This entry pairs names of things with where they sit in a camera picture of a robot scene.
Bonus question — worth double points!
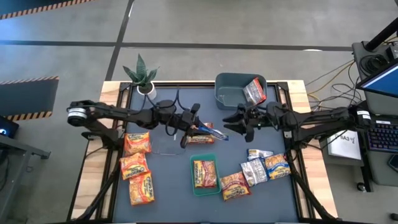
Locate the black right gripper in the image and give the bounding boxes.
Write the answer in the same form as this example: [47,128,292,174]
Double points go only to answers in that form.
[222,103,277,143]

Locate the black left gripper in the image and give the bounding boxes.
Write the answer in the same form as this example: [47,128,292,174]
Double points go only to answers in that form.
[172,103,205,149]

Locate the red Maruchan ramen pack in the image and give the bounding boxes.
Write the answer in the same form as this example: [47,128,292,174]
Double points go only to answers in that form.
[186,122,216,145]
[193,159,218,189]
[220,170,251,202]

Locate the clear plastic bin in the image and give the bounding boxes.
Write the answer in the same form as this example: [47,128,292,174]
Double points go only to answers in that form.
[151,104,190,156]

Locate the grey-blue plastic bin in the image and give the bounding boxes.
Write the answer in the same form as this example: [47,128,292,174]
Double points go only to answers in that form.
[214,72,268,111]

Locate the snake plant in white pot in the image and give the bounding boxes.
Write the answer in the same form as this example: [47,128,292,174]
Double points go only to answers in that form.
[122,53,161,101]

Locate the green plastic bin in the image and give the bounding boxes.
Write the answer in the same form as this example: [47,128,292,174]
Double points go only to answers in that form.
[189,152,222,197]

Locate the white paper sign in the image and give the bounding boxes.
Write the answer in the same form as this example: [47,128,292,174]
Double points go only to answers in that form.
[326,129,363,162]

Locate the grey equipment cart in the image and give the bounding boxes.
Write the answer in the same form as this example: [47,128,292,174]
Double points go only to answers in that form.
[351,40,398,187]

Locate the black backlit keyboard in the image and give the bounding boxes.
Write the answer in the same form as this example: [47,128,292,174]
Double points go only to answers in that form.
[364,119,398,154]

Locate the monitor with blue screen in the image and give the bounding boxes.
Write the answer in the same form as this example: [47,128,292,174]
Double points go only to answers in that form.
[356,60,398,100]

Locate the black flat device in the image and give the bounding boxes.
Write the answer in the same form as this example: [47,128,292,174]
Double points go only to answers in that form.
[387,154,398,174]

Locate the black hazard-striped floor mat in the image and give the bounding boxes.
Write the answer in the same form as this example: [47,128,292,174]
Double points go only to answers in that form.
[0,75,60,122]
[0,0,96,20]

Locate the black metal pole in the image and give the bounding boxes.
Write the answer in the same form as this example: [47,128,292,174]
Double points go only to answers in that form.
[364,25,398,52]

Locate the grey metal desk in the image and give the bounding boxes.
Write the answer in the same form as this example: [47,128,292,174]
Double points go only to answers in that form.
[0,133,52,224]

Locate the black computer with blue light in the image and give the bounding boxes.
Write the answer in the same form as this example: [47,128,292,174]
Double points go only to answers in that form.
[0,115,20,140]

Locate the black aluminium table frame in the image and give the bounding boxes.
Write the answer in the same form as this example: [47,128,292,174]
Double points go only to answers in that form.
[115,80,295,224]

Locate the black diagonal frame strut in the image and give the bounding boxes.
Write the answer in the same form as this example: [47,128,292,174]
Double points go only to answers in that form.
[71,155,125,223]
[285,152,338,222]

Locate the yellow floor cable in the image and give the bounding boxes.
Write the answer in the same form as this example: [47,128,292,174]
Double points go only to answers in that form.
[306,58,357,103]

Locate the coiled black cable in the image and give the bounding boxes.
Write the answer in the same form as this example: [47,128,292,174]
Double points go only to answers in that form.
[359,53,389,75]

